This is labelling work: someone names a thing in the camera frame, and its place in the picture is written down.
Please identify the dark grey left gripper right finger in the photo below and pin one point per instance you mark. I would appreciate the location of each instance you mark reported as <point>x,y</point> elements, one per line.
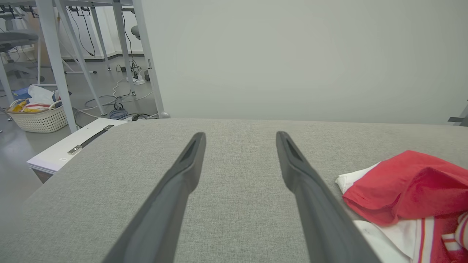
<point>321,226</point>

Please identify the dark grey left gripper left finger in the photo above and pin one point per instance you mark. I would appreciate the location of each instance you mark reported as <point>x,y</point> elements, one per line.
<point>164,219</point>

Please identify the red and white jersey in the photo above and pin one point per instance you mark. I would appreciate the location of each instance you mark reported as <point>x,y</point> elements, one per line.
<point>413,186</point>

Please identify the small white power strip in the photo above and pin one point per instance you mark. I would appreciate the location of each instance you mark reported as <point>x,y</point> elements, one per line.
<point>139,81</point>

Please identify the white plastic laundry basket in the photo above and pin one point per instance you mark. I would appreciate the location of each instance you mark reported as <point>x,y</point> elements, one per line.
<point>40,120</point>

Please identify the white and yellow clothes pile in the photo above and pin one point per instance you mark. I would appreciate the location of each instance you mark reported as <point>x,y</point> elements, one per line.
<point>40,95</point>

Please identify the white table leg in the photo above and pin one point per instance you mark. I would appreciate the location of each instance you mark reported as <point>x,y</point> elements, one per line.
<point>123,47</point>
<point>78,54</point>
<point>55,62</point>
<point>99,36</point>
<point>5,84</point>

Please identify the grey rounded chair back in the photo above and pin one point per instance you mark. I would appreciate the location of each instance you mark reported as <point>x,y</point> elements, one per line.
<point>135,32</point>

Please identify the grey office chair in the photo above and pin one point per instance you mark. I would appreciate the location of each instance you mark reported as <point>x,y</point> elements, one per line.
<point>16,36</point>

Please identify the white partition frame post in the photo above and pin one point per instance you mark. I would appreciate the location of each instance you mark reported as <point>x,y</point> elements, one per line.
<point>148,54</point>

